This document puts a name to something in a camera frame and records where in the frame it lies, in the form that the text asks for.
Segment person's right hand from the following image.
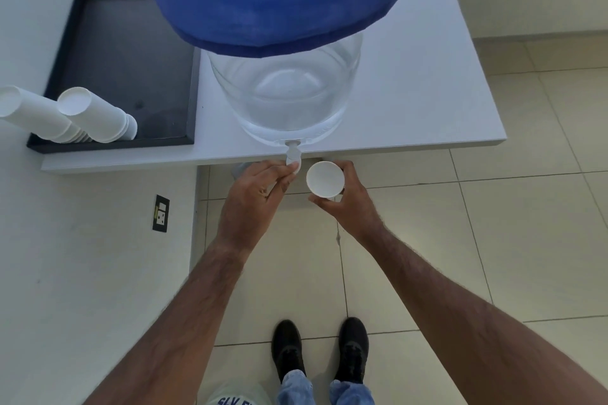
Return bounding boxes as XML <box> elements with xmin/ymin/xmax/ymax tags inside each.
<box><xmin>308</xmin><ymin>160</ymin><xmax>383</xmax><ymax>250</ymax></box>

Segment person's left hand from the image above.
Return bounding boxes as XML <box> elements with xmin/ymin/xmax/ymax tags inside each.
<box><xmin>215</xmin><ymin>159</ymin><xmax>301</xmax><ymax>256</ymax></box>

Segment white paper cup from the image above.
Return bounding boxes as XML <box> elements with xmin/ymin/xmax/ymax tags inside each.
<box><xmin>306</xmin><ymin>161</ymin><xmax>345</xmax><ymax>200</ymax></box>

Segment white dispenser tap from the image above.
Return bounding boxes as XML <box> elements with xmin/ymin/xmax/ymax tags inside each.
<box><xmin>284</xmin><ymin>139</ymin><xmax>302</xmax><ymax>177</ymax></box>

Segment person's left forearm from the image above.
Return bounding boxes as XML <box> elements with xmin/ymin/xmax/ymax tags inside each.
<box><xmin>83</xmin><ymin>235</ymin><xmax>253</xmax><ymax>405</ymax></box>

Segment person's right forearm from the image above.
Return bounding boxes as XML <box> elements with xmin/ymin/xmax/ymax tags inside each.
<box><xmin>359</xmin><ymin>223</ymin><xmax>608</xmax><ymax>405</ymax></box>

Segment clear water jug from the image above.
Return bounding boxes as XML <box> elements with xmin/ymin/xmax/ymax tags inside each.
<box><xmin>207</xmin><ymin>31</ymin><xmax>364</xmax><ymax>145</ymax></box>

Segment person's black right shoe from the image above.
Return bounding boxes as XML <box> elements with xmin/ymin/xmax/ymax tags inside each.
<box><xmin>334</xmin><ymin>317</ymin><xmax>371</xmax><ymax>385</ymax></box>

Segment person's black shoe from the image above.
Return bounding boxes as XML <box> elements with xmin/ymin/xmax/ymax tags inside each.
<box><xmin>271</xmin><ymin>319</ymin><xmax>307</xmax><ymax>385</ymax></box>
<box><xmin>334</xmin><ymin>317</ymin><xmax>371</xmax><ymax>385</ymax></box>

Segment person's black left shoe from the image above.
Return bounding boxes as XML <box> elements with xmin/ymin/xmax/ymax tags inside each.
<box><xmin>271</xmin><ymin>319</ymin><xmax>307</xmax><ymax>385</ymax></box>

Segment person's blue jeans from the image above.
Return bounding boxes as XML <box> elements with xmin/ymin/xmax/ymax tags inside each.
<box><xmin>276</xmin><ymin>369</ymin><xmax>376</xmax><ymax>405</ymax></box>

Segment stack of white cups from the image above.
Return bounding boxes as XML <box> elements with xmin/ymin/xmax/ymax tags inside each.
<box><xmin>56</xmin><ymin>87</ymin><xmax>138</xmax><ymax>144</ymax></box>
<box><xmin>0</xmin><ymin>85</ymin><xmax>92</xmax><ymax>144</ymax></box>

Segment black tray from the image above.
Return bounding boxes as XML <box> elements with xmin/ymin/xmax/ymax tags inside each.
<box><xmin>27</xmin><ymin>0</ymin><xmax>201</xmax><ymax>155</ymax></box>

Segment person's white shirt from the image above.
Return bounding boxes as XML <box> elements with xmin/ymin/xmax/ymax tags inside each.
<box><xmin>205</xmin><ymin>381</ymin><xmax>272</xmax><ymax>405</ymax></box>

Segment black wall outlet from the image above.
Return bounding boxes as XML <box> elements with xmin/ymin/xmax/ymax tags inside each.
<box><xmin>152</xmin><ymin>194</ymin><xmax>171</xmax><ymax>234</ymax></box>

